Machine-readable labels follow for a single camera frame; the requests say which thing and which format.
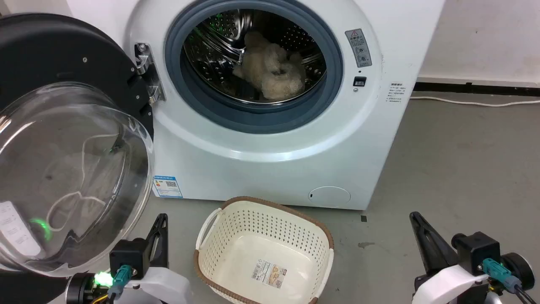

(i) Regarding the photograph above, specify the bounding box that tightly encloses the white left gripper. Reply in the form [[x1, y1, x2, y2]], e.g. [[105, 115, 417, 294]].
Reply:
[[119, 213, 195, 304]]

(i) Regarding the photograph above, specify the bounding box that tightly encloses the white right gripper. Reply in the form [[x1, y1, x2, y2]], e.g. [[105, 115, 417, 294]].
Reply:
[[409, 212, 491, 304]]

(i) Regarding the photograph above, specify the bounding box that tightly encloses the black washer door glass bowl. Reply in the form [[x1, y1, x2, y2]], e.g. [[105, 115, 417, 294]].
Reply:
[[0, 13, 155, 304]]

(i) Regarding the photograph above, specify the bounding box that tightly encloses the white front-load washing machine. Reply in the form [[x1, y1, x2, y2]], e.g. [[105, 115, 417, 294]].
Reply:
[[65, 0, 446, 211]]

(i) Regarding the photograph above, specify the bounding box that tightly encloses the metal door hinge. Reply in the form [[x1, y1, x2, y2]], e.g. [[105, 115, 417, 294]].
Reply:
[[134, 42, 166, 104]]

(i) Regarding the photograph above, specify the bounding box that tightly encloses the blue energy label sticker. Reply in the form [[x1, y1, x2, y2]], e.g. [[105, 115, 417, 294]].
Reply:
[[153, 175, 184, 199]]

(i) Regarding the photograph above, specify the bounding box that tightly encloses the cream plastic laundry basket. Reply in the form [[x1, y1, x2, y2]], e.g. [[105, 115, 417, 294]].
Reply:
[[193, 196, 335, 304]]

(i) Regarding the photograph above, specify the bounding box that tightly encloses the paper label with barcode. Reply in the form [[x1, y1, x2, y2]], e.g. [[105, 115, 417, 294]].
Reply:
[[251, 259, 288, 289]]

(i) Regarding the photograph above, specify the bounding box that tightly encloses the round white filter cover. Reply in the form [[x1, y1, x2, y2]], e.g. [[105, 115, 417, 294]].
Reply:
[[308, 186, 352, 208]]

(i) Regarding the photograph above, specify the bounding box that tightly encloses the small printed text sticker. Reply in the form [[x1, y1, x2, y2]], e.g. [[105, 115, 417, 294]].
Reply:
[[386, 82, 405, 105]]

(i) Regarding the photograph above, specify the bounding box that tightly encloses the black baseboard strip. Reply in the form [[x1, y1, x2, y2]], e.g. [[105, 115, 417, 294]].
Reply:
[[413, 81, 540, 98]]

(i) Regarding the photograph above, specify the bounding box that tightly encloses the perforated steel washer drum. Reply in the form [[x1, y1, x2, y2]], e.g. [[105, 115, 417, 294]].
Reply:
[[181, 8, 328, 104]]

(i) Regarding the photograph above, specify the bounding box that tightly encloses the beige fluffy plush toy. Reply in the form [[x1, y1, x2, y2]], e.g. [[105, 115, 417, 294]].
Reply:
[[232, 30, 307, 101]]

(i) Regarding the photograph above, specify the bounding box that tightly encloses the grey warning sticker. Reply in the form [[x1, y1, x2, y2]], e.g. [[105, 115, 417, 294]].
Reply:
[[345, 28, 373, 68]]

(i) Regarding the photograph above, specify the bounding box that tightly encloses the teal left camera cable plug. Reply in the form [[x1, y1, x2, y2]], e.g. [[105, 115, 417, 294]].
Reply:
[[107, 265, 134, 298]]

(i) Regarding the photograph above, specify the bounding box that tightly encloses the teal camera cable plug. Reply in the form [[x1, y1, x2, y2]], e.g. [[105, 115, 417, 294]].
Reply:
[[107, 265, 134, 298], [483, 258, 523, 293]]

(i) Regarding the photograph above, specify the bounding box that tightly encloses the teal right camera cable plug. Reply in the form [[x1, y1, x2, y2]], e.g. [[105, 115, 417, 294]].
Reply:
[[483, 258, 523, 293]]

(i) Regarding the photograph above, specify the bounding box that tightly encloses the white floor cable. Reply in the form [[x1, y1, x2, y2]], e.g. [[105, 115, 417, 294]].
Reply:
[[410, 95, 540, 108]]

